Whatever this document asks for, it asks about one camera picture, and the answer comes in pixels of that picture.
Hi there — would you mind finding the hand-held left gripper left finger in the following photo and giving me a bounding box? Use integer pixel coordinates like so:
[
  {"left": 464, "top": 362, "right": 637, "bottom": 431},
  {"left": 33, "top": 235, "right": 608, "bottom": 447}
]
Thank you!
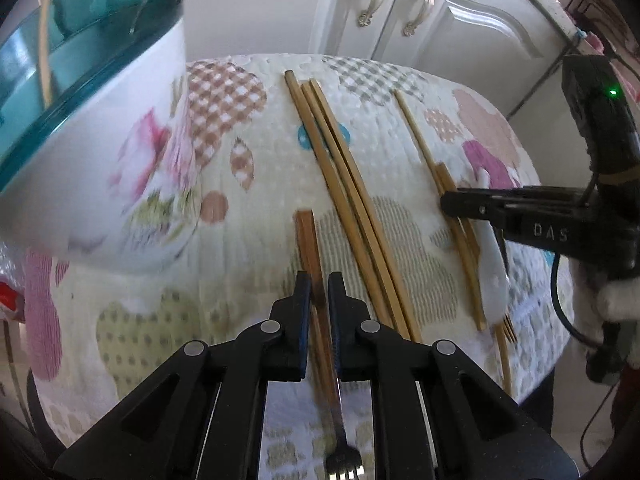
[{"left": 50, "top": 270, "right": 313, "bottom": 480}]

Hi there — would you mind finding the bamboo chopstick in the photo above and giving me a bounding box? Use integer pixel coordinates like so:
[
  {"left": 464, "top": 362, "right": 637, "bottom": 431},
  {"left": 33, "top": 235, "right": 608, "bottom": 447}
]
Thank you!
[
  {"left": 394, "top": 90, "right": 486, "bottom": 331},
  {"left": 284, "top": 70, "right": 396, "bottom": 331},
  {"left": 40, "top": 0, "right": 63, "bottom": 106},
  {"left": 309, "top": 77, "right": 423, "bottom": 345},
  {"left": 433, "top": 162, "right": 513, "bottom": 394},
  {"left": 300, "top": 82, "right": 410, "bottom": 340}
]

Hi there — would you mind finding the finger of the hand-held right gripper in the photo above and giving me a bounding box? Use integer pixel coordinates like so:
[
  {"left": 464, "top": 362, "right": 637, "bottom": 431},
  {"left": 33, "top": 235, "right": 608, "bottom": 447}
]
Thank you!
[{"left": 439, "top": 186, "right": 593, "bottom": 222}]

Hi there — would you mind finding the white ceramic spoon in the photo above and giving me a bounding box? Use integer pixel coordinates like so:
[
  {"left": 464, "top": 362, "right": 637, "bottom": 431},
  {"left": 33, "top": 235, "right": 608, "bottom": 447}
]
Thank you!
[{"left": 472, "top": 167, "right": 511, "bottom": 325}]

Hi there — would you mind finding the black cable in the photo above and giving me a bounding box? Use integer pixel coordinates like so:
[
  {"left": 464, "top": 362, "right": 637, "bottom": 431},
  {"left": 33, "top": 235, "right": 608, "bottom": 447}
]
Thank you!
[{"left": 551, "top": 252, "right": 607, "bottom": 349}]

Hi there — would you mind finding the small gold fork wooden handle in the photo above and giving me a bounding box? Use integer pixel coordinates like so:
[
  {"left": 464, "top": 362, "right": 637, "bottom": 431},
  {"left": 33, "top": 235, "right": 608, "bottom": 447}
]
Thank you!
[{"left": 492, "top": 310, "right": 517, "bottom": 342}]

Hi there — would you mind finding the wooden-handled steel fork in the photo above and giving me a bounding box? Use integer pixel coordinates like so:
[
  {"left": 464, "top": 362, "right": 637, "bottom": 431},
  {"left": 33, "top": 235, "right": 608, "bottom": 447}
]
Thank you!
[{"left": 294, "top": 210, "right": 363, "bottom": 476}]

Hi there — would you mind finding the white cabinet door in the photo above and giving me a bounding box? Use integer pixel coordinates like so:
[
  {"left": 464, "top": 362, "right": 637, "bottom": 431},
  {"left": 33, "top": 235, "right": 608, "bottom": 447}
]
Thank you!
[
  {"left": 162, "top": 0, "right": 413, "bottom": 58},
  {"left": 372, "top": 0, "right": 568, "bottom": 78}
]

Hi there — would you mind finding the floral utensil holder teal rim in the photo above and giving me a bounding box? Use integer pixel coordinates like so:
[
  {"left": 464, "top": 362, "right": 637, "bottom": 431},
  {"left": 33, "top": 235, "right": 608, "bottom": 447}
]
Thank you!
[{"left": 0, "top": 0, "right": 203, "bottom": 281}]

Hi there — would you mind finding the person's right hand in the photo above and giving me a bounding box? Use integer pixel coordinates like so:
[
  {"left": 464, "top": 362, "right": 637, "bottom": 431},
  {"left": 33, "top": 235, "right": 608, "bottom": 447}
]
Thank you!
[{"left": 594, "top": 279, "right": 640, "bottom": 323}]

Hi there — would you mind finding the quilted patchwork mat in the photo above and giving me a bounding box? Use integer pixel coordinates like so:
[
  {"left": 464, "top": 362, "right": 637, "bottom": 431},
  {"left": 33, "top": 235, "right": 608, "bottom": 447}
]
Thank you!
[{"left": 25, "top": 52, "right": 573, "bottom": 480}]

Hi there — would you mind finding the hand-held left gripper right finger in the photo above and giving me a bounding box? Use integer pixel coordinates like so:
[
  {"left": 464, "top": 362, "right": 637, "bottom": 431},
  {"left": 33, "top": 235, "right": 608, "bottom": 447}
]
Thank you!
[{"left": 328, "top": 270, "right": 581, "bottom": 480}]

